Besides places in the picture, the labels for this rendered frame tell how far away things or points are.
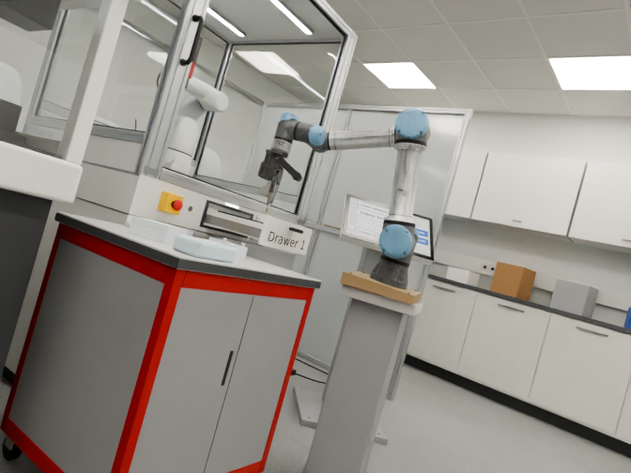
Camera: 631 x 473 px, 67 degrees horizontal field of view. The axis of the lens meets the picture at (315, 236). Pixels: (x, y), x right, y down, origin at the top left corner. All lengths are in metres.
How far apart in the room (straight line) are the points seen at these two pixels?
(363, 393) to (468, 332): 2.79
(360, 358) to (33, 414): 1.05
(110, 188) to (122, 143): 0.17
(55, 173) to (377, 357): 1.20
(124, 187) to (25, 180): 0.56
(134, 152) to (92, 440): 0.96
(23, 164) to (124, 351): 0.50
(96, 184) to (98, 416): 0.93
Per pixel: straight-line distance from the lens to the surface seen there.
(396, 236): 1.69
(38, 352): 1.63
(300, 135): 1.87
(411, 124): 1.75
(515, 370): 4.45
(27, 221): 1.43
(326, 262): 3.77
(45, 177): 1.35
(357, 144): 1.94
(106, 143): 2.00
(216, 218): 1.94
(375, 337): 1.82
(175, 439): 1.40
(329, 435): 1.93
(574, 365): 4.36
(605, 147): 5.35
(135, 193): 1.78
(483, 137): 5.68
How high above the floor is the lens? 0.87
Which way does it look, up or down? 1 degrees up
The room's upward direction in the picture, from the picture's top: 16 degrees clockwise
